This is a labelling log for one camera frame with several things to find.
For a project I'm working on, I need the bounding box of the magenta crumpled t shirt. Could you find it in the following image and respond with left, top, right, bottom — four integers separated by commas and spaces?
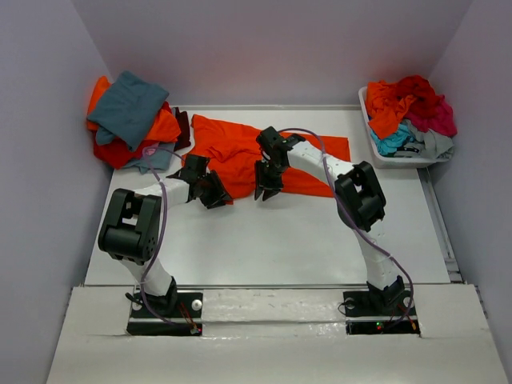
405, 98, 458, 138

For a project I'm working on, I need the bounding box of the dark maroon t shirt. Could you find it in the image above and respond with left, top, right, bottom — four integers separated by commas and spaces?
172, 107, 191, 150

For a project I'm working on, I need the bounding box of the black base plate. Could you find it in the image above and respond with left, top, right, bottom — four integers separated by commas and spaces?
338, 290, 420, 336
125, 289, 203, 337

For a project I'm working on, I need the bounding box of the orange folded t shirt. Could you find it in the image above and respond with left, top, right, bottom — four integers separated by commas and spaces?
86, 76, 180, 142

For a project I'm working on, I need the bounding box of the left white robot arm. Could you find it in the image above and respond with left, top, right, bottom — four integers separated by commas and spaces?
98, 155, 232, 318

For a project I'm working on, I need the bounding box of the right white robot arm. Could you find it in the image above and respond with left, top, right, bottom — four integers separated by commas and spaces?
254, 126, 405, 314

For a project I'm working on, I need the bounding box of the pink folded t shirt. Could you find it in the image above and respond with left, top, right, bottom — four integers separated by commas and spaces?
143, 143, 158, 157

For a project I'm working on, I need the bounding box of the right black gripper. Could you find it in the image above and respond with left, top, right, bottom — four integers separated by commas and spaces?
254, 159, 288, 201

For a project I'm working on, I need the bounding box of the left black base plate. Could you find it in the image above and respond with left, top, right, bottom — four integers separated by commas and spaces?
125, 289, 203, 337

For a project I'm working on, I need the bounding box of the white laundry basket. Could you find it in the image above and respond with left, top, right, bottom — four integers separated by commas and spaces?
358, 86, 449, 169

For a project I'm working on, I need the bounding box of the teal folded t shirt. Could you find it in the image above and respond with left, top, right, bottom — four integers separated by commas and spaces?
87, 70, 169, 152

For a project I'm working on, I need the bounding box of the cyan crumpled t shirt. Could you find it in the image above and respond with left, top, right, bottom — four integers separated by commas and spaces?
370, 123, 413, 157

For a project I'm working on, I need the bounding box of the red crumpled t shirt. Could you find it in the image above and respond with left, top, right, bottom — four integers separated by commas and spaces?
396, 75, 441, 118

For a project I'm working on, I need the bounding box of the orange t shirt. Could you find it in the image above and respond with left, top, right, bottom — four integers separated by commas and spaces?
185, 114, 351, 199
86, 76, 180, 142

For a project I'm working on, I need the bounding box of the grey-blue bottom t shirt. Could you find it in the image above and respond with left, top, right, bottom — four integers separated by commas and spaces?
122, 143, 175, 174

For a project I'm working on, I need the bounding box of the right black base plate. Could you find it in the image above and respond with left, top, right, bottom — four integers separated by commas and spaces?
338, 290, 420, 336

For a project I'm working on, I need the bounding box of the red folded t shirt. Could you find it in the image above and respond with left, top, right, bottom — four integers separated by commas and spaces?
93, 140, 157, 170

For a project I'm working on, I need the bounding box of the grey crumpled t shirt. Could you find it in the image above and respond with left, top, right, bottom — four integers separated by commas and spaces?
401, 119, 454, 161

